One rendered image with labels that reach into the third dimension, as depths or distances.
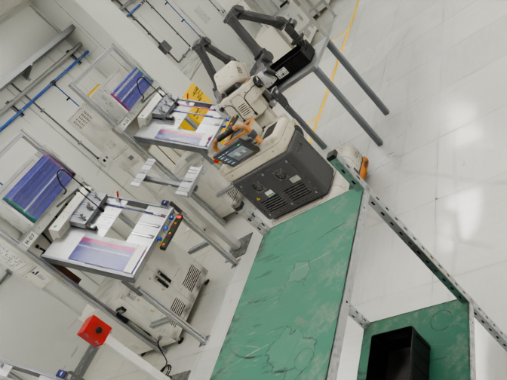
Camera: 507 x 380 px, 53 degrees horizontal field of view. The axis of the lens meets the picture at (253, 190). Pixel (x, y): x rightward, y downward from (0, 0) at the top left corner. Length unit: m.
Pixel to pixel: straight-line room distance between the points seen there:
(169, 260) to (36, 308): 1.69
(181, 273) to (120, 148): 1.40
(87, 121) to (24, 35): 2.17
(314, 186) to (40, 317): 3.18
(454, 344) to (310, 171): 1.61
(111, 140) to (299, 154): 2.26
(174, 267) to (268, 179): 1.31
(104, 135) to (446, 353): 3.75
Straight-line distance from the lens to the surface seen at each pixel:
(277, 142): 3.03
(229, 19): 3.48
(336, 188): 3.25
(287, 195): 3.29
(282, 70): 3.84
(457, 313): 1.93
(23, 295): 5.36
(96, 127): 4.87
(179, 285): 4.14
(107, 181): 6.21
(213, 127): 4.72
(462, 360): 1.82
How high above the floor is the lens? 1.69
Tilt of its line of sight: 20 degrees down
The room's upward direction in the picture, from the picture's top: 46 degrees counter-clockwise
